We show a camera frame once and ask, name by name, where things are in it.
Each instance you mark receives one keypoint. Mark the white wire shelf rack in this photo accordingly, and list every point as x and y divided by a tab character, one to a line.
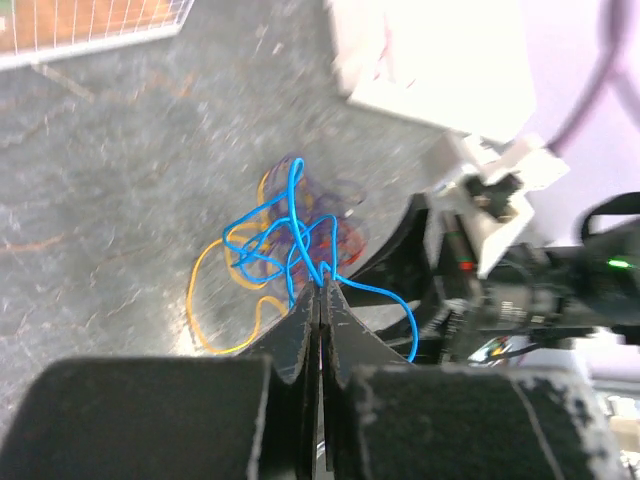
40	31

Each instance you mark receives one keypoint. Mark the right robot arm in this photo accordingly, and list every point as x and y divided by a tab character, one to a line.
546	295

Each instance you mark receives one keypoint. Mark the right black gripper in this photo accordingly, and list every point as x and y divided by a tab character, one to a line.
451	298

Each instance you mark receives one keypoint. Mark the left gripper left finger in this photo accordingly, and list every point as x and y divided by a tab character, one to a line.
251	416

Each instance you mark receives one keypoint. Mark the white six-compartment tray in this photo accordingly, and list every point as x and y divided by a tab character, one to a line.
459	65

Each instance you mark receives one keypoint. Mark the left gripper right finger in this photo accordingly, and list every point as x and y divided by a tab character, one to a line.
386	418

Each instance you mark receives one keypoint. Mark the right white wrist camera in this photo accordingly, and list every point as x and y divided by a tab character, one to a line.
488	188

